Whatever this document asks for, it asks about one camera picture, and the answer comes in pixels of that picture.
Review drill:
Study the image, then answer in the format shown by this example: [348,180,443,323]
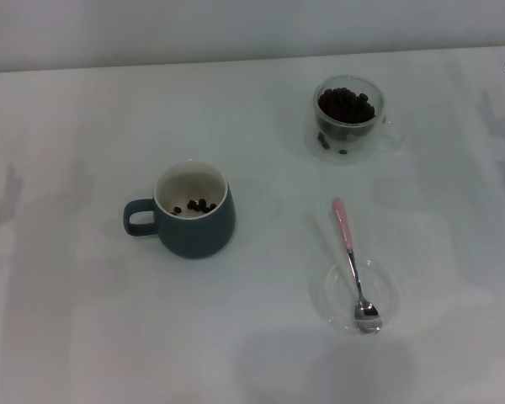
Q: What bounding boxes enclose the pink-handled metal spoon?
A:
[331,197,380,333]

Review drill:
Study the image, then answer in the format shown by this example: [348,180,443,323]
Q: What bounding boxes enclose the few coffee beans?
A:
[170,198,218,216]

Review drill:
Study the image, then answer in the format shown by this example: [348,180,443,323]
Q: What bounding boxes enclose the dark blue ceramic mug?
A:
[123,158,237,260]

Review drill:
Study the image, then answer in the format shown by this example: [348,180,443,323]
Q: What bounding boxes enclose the double-walled glass cup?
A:
[306,74,405,165]

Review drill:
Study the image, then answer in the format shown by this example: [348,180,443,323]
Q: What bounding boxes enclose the clear glass saucer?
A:
[311,259,401,337]

